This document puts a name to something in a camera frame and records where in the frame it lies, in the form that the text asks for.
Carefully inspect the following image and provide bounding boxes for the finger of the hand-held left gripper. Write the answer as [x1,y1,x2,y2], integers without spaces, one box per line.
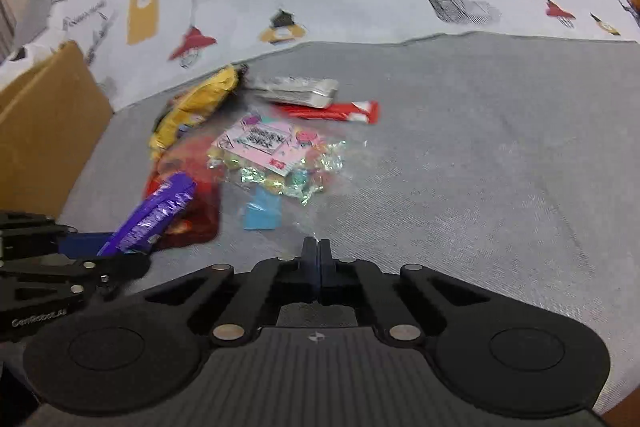
[0,253,152,304]
[0,211,117,265]

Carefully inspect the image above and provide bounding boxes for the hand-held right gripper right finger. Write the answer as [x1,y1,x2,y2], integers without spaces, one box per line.
[318,238,493,348]

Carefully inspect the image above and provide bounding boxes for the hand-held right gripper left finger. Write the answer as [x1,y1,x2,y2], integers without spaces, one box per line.
[142,237,319,348]

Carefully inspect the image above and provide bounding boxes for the purple snack packet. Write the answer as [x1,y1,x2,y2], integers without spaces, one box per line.
[97,172,197,257]

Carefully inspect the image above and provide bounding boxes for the small blue packet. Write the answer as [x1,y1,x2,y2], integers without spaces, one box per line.
[243,187,282,231]

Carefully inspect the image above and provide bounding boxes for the red snack bag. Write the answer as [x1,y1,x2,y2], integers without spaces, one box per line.
[144,139,223,250]

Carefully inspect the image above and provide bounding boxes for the brown cardboard box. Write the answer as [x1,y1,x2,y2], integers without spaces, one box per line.
[0,41,114,220]

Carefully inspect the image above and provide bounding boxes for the clear candy bag pink label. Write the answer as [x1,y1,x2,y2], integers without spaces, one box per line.
[207,107,368,208]

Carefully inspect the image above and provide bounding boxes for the red snack bar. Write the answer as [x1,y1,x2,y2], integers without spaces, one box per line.
[272,101,380,125]

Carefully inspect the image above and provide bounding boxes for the yellow snack packet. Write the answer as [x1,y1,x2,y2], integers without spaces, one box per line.
[150,64,249,162]

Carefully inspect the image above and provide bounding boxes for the silver snack packet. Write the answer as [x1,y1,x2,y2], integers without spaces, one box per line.
[245,76,340,108]

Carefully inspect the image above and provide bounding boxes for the grey printed bed sheet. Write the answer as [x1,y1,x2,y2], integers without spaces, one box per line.
[0,0,640,414]

